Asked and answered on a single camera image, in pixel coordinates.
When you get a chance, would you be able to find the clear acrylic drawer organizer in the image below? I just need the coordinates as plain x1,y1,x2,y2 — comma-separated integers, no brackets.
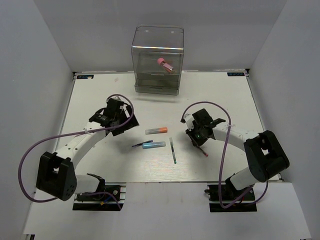
131,25,184,96

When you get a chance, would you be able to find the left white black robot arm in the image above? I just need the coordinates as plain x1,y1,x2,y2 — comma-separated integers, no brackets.
36,95,139,201

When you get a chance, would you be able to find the green pen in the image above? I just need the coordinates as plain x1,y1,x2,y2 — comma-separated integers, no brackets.
169,137,177,164

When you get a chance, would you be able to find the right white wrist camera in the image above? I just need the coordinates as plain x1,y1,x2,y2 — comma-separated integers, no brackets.
182,113,195,132

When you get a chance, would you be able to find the purple pen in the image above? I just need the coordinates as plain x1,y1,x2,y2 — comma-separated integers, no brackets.
131,140,153,148

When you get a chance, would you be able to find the pink capped marker tube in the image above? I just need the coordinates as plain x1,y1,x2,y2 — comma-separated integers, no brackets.
157,57,176,74

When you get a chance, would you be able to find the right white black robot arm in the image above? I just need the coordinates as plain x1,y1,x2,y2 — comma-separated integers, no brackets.
181,108,290,200

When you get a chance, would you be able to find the red pen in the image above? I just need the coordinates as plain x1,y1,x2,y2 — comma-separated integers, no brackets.
193,143,208,157

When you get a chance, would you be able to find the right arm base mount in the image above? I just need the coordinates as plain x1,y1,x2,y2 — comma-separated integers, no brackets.
204,182,257,213

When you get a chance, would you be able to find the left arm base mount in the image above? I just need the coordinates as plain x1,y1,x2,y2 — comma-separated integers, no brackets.
72,173,127,212

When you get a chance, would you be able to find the blue capped highlighter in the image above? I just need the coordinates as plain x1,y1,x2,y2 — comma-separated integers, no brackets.
142,141,166,149

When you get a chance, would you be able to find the orange capped highlighter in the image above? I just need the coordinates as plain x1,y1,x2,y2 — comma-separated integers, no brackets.
145,127,168,135

